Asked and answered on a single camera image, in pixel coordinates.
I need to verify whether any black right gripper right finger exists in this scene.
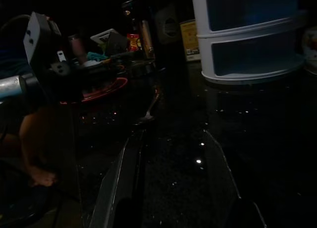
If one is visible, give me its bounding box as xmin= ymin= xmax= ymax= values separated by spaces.
xmin=203 ymin=130 xmax=268 ymax=228

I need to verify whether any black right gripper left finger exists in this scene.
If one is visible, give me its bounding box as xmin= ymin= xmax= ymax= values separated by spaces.
xmin=88 ymin=128 xmax=147 ymax=228

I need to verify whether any pink cylindrical cup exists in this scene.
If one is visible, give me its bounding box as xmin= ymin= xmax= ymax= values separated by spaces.
xmin=70 ymin=34 xmax=86 ymax=62

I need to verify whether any teal cloth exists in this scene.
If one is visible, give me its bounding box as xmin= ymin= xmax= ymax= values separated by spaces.
xmin=86 ymin=52 xmax=108 ymax=61

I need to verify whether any pink plate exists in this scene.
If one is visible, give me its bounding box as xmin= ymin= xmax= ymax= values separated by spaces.
xmin=80 ymin=77 xmax=129 ymax=104

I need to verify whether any white square container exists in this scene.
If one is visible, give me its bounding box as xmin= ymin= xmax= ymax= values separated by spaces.
xmin=90 ymin=28 xmax=124 ymax=53

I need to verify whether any black pan with glass lid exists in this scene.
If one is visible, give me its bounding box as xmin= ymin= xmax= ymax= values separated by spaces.
xmin=108 ymin=52 xmax=164 ymax=77

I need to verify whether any red yellow snack packet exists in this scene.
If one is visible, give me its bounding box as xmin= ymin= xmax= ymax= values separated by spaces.
xmin=126 ymin=33 xmax=143 ymax=52

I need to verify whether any black countertop blender appliance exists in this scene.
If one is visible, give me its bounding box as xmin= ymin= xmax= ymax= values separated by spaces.
xmin=122 ymin=0 xmax=190 ymax=72

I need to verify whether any yellow carton box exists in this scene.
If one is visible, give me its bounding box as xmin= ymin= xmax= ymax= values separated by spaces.
xmin=179 ymin=19 xmax=201 ymax=62

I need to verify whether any white three-tier storage rack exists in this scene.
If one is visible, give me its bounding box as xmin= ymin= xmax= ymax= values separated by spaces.
xmin=190 ymin=0 xmax=308 ymax=86

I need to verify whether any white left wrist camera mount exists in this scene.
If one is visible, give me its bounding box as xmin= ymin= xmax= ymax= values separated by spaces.
xmin=23 ymin=11 xmax=62 ymax=65

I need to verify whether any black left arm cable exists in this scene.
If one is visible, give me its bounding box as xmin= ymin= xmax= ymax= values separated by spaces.
xmin=0 ymin=14 xmax=30 ymax=35

